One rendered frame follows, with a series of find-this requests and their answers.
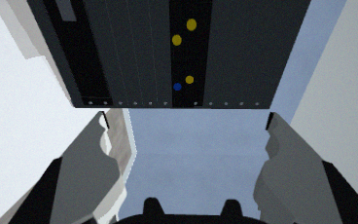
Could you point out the black metal server rack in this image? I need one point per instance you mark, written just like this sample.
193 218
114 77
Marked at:
170 54

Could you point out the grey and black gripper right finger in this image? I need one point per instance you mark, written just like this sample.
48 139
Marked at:
296 186

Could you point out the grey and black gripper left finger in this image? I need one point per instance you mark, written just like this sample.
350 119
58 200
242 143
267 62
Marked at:
83 186

